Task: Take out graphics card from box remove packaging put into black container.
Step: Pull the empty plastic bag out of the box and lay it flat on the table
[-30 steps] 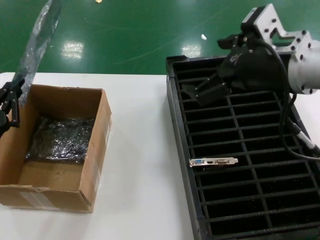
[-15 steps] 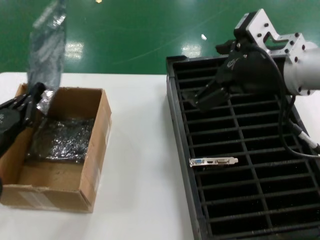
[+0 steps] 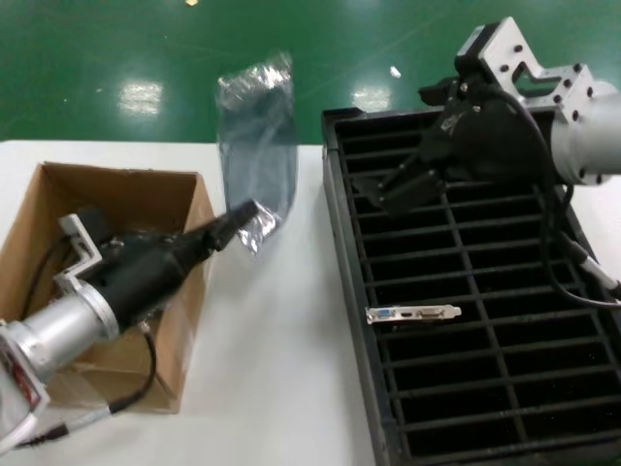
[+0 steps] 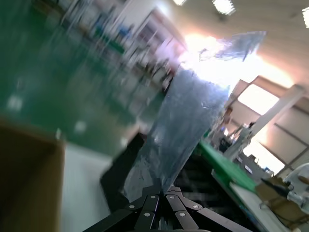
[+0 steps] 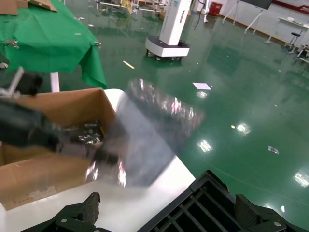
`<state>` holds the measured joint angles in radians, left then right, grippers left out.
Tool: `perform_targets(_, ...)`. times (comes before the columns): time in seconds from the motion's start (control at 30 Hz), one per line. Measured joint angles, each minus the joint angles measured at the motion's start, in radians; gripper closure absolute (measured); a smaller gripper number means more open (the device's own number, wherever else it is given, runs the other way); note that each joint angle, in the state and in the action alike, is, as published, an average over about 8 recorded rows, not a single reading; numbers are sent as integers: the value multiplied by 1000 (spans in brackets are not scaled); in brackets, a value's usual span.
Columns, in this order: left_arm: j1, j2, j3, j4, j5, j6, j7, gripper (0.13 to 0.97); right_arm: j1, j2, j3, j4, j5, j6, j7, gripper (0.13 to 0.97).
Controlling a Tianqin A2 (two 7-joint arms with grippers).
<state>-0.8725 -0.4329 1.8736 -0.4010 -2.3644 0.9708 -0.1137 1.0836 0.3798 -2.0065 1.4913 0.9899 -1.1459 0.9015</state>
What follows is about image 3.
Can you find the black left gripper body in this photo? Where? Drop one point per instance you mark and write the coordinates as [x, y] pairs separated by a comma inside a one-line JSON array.
[[145, 272]]

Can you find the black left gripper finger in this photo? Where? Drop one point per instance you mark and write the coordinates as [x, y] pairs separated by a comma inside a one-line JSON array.
[[235, 218], [218, 246]]

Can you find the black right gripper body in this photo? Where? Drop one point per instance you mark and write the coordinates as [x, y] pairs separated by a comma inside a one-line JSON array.
[[485, 141]]

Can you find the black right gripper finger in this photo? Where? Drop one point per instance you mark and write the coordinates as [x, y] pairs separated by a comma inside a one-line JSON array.
[[371, 184], [412, 189]]

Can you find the translucent grey antistatic bag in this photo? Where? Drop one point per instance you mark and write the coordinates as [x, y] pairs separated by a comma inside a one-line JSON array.
[[257, 145]]

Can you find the black graphics card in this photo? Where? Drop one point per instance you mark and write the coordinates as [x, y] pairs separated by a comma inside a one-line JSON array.
[[412, 314]]

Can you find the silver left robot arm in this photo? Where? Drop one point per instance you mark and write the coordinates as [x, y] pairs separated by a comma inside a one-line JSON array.
[[58, 330]]

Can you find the black slotted container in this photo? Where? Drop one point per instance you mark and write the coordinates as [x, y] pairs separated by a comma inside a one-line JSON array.
[[347, 242]]

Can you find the brown cardboard box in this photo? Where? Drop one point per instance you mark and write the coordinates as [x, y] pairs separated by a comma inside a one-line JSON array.
[[145, 184]]

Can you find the white floor scrap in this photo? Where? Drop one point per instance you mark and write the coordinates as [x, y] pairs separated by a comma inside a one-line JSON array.
[[395, 72]]

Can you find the silver left camera bracket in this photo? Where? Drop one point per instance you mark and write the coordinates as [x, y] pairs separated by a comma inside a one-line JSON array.
[[87, 252]]

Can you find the silver camera bracket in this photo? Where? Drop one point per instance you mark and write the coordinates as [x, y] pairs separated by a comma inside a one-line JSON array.
[[504, 43], [87, 252]]

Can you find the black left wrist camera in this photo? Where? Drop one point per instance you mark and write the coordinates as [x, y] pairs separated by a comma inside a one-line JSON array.
[[97, 223]]

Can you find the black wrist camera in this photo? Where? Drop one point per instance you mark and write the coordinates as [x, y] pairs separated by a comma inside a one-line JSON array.
[[470, 46], [97, 223]]

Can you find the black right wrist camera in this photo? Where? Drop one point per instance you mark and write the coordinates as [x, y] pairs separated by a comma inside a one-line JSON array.
[[470, 46]]

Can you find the silver right camera bracket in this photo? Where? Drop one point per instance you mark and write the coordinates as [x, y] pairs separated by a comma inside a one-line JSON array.
[[504, 43]]

